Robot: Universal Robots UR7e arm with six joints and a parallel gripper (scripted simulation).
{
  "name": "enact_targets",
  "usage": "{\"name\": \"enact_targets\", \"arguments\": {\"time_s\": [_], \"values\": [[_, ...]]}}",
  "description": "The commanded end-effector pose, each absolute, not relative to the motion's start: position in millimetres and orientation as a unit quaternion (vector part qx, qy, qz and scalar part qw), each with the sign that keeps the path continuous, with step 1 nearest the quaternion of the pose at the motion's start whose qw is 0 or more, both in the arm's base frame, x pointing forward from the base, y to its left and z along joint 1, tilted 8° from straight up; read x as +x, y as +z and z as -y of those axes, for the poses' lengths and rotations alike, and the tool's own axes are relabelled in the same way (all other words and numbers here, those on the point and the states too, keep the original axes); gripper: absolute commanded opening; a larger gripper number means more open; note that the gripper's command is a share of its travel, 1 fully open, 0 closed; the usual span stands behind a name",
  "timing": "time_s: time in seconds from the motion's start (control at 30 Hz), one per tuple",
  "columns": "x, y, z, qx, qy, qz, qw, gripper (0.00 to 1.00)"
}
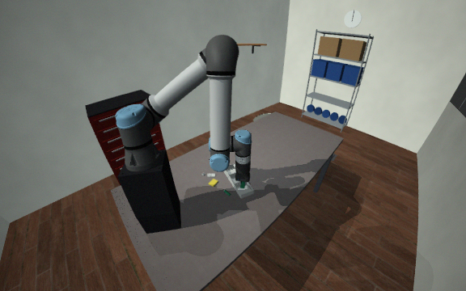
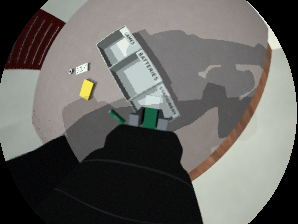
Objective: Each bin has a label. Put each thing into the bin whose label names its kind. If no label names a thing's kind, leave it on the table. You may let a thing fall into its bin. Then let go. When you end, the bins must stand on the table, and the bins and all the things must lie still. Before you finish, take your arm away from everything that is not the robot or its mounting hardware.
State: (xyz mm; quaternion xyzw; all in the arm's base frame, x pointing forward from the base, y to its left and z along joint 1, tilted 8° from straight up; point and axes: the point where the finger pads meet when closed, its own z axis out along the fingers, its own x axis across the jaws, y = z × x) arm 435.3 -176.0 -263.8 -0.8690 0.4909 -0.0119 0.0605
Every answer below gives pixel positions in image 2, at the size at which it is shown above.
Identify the yellow block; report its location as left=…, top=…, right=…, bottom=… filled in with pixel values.
left=80, top=79, right=95, bottom=100

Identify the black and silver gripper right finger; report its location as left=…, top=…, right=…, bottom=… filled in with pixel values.
left=156, top=109, right=169, bottom=131

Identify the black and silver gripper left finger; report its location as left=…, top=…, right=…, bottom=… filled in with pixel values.
left=129, top=107, right=145, bottom=127

